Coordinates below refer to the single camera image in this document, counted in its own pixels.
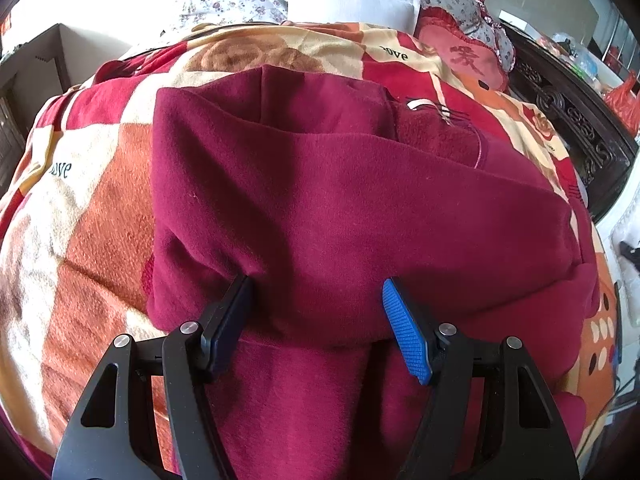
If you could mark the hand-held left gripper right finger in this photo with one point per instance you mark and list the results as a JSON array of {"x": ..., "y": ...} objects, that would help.
[{"x": 407, "y": 332}]

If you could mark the white pillow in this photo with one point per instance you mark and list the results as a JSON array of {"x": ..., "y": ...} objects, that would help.
[{"x": 345, "y": 2}]

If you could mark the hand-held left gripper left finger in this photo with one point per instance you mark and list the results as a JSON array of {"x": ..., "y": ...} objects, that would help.
[{"x": 231, "y": 320}]

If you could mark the clear plastic bag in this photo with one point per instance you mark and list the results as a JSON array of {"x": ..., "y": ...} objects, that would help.
[{"x": 580, "y": 60}]

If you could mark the red heart-shaped pillow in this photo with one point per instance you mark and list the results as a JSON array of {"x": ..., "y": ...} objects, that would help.
[{"x": 460, "y": 55}]

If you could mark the dark carved wooden headboard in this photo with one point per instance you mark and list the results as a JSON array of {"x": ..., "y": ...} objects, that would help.
[{"x": 560, "y": 105}]

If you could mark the red plastic bag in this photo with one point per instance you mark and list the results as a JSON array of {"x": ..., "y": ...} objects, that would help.
[{"x": 625, "y": 100}]

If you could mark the red orange printed blanket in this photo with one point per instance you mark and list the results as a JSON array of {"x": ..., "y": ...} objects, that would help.
[{"x": 90, "y": 240}]

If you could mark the maroon fleece hoodie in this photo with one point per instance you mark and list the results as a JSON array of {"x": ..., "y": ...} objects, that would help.
[{"x": 325, "y": 200}]

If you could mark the dark open box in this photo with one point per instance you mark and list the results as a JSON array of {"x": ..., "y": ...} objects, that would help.
[{"x": 30, "y": 75}]

